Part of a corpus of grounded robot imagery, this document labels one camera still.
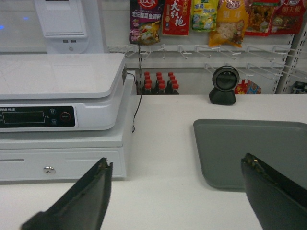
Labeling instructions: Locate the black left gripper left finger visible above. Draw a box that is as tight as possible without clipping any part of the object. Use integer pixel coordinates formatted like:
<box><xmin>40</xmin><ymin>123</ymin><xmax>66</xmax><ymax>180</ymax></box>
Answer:
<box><xmin>21</xmin><ymin>158</ymin><xmax>113</xmax><ymax>230</ymax></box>

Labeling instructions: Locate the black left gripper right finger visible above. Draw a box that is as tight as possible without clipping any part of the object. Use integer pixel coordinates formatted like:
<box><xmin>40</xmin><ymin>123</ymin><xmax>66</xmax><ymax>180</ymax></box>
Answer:
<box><xmin>241</xmin><ymin>153</ymin><xmax>307</xmax><ymax>230</ymax></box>

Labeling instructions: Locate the grey rectangular serving tray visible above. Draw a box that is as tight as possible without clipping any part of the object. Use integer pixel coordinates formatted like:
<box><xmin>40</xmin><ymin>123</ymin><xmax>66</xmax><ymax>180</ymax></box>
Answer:
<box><xmin>193</xmin><ymin>119</ymin><xmax>307</xmax><ymax>190</ymax></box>

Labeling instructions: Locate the white checkout table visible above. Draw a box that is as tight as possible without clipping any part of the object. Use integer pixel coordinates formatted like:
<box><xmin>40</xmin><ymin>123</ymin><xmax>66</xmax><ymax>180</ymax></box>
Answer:
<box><xmin>0</xmin><ymin>94</ymin><xmax>307</xmax><ymax>230</ymax></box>

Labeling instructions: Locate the white cash drawer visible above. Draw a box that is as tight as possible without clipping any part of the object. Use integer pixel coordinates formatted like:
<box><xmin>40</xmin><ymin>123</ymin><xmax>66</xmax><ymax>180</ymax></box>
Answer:
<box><xmin>0</xmin><ymin>74</ymin><xmax>139</xmax><ymax>184</ymax></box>

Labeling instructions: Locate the white cash register scale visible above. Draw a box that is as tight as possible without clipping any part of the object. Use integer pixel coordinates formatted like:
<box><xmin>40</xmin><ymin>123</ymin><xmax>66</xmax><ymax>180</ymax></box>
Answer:
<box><xmin>0</xmin><ymin>54</ymin><xmax>126</xmax><ymax>132</ymax></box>

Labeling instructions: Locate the black barcode scanner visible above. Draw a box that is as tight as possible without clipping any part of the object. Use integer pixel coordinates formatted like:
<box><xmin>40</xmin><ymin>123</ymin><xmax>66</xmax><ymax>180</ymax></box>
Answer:
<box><xmin>209</xmin><ymin>65</ymin><xmax>240</xmax><ymax>106</ymax></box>

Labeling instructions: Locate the white peg hook rack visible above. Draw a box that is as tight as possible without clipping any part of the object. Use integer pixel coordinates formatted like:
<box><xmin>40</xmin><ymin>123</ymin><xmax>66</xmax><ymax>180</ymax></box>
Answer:
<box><xmin>108</xmin><ymin>44</ymin><xmax>307</xmax><ymax>80</ymax></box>

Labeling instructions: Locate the white customer display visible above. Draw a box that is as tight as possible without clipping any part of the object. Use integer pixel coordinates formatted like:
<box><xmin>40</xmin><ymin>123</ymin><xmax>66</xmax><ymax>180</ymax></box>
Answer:
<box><xmin>33</xmin><ymin>0</ymin><xmax>107</xmax><ymax>54</ymax></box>

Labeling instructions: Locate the red chili packet right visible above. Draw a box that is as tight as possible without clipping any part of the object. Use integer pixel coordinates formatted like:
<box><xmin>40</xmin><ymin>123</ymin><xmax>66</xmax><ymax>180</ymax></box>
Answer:
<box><xmin>270</xmin><ymin>0</ymin><xmax>307</xmax><ymax>35</ymax></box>

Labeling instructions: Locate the red spicy snack packet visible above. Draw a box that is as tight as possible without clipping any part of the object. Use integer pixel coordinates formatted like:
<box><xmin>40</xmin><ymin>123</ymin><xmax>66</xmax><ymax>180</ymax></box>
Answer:
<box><xmin>245</xmin><ymin>0</ymin><xmax>279</xmax><ymax>36</ymax></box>

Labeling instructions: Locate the purple fish seasoning packet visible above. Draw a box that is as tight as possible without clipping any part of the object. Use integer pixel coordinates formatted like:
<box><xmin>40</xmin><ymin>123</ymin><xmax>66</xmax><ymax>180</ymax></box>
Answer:
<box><xmin>129</xmin><ymin>0</ymin><xmax>165</xmax><ymax>46</ymax></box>

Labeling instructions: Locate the green yellow snack packet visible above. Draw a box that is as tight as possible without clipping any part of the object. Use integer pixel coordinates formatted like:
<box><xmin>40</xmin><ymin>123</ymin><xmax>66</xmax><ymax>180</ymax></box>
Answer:
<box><xmin>191</xmin><ymin>0</ymin><xmax>219</xmax><ymax>32</ymax></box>

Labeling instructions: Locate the red seasoning packet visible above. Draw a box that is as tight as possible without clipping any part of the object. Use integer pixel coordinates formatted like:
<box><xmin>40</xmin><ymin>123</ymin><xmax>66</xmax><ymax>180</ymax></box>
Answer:
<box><xmin>162</xmin><ymin>0</ymin><xmax>192</xmax><ymax>36</ymax></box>

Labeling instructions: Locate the black power cable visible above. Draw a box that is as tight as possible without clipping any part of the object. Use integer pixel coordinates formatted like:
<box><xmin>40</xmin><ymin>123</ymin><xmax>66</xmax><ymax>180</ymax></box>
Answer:
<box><xmin>126</xmin><ymin>71</ymin><xmax>143</xmax><ymax>134</ymax></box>

